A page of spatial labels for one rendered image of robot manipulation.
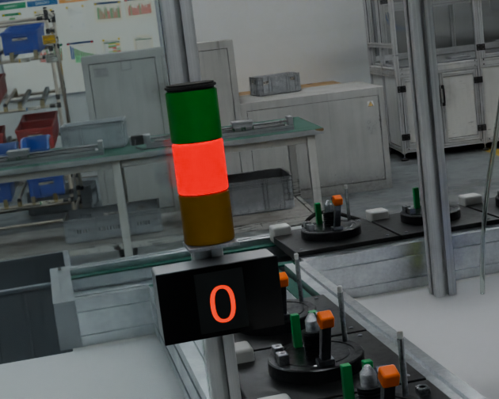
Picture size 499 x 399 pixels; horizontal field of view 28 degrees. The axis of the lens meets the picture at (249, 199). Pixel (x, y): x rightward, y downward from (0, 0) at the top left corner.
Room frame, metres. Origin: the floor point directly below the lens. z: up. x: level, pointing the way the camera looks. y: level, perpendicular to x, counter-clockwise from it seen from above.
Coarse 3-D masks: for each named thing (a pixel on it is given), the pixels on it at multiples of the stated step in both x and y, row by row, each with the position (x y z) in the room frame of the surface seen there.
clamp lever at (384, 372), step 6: (378, 366) 1.08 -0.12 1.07; (384, 366) 1.06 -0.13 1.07; (390, 366) 1.06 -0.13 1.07; (378, 372) 1.06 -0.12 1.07; (384, 372) 1.05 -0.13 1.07; (390, 372) 1.05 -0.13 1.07; (396, 372) 1.05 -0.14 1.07; (378, 378) 1.06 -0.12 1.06; (384, 378) 1.04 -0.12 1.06; (390, 378) 1.04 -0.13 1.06; (396, 378) 1.05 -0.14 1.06; (384, 384) 1.05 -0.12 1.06; (390, 384) 1.05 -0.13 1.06; (396, 384) 1.05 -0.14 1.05; (384, 390) 1.05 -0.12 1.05; (390, 390) 1.06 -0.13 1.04; (384, 396) 1.06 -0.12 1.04; (390, 396) 1.06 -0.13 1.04
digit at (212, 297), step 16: (208, 272) 0.93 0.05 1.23; (224, 272) 0.94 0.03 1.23; (240, 272) 0.94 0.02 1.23; (208, 288) 0.93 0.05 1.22; (224, 288) 0.93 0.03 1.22; (240, 288) 0.94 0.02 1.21; (208, 304) 0.93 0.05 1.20; (224, 304) 0.93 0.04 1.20; (240, 304) 0.94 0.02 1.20; (208, 320) 0.93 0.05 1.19; (224, 320) 0.93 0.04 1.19; (240, 320) 0.94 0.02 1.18
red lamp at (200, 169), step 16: (176, 144) 0.95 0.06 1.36; (192, 144) 0.94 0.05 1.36; (208, 144) 0.94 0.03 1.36; (176, 160) 0.95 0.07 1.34; (192, 160) 0.94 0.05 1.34; (208, 160) 0.94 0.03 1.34; (224, 160) 0.95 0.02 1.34; (176, 176) 0.95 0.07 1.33; (192, 176) 0.94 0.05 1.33; (208, 176) 0.94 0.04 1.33; (224, 176) 0.95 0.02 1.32; (192, 192) 0.94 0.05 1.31; (208, 192) 0.94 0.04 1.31
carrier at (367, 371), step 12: (348, 372) 1.17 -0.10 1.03; (360, 372) 1.13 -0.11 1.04; (372, 372) 1.12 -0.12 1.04; (348, 384) 1.17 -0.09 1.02; (360, 384) 1.13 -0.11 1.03; (372, 384) 1.12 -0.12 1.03; (408, 384) 1.26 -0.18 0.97; (420, 384) 1.26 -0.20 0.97; (432, 384) 1.25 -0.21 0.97; (276, 396) 1.22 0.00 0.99; (288, 396) 1.22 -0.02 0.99; (348, 396) 1.17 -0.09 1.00; (360, 396) 1.12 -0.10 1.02; (372, 396) 1.12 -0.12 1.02; (396, 396) 1.18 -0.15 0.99; (408, 396) 1.17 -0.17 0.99; (432, 396) 1.21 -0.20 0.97; (444, 396) 1.21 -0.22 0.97
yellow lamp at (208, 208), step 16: (224, 192) 0.95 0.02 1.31; (192, 208) 0.94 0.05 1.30; (208, 208) 0.94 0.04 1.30; (224, 208) 0.94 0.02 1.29; (192, 224) 0.94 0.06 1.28; (208, 224) 0.94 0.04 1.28; (224, 224) 0.94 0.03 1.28; (192, 240) 0.94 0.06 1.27; (208, 240) 0.94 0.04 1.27; (224, 240) 0.94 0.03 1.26
